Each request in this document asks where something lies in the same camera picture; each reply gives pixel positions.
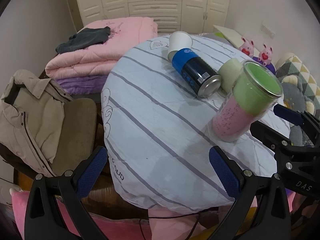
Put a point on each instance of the cream white wardrobe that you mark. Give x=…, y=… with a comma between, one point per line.
x=191, y=16

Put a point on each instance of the pale green paper cup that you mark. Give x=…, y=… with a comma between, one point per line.
x=229, y=72

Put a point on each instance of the purple folded blanket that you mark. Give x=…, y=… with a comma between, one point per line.
x=83, y=85

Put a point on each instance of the pink bunny toy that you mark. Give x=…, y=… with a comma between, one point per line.
x=247, y=47
x=265, y=56

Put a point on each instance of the white board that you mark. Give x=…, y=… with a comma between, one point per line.
x=231, y=35

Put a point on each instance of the right pink bunny toy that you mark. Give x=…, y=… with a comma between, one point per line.
x=265, y=56

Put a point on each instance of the pink green clear cup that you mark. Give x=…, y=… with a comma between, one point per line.
x=254, y=92

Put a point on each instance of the dark grey garment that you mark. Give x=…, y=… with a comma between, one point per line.
x=83, y=39

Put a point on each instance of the blue black cool towel can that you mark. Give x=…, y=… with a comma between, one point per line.
x=200, y=76

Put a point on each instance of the geometric pattern pillow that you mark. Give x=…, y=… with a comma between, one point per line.
x=290, y=64

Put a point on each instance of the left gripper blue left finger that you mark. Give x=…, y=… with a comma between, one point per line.
x=88, y=171

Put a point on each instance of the grey paw plush cushion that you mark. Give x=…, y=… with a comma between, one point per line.
x=294, y=99

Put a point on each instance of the left pink bunny toy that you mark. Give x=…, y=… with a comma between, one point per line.
x=247, y=47

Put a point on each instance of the striped white round cushion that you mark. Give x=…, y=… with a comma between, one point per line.
x=158, y=134

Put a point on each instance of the wall socket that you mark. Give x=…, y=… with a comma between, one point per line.
x=267, y=31

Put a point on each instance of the white paper cup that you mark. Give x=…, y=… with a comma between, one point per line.
x=177, y=41

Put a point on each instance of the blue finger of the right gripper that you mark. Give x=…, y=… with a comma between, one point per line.
x=293, y=117
x=268, y=136

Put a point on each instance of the beige jacket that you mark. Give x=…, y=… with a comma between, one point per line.
x=32, y=115

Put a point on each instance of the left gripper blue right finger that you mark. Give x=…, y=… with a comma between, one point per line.
x=227, y=170

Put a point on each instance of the pink folded quilt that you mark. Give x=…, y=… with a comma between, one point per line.
x=99, y=59

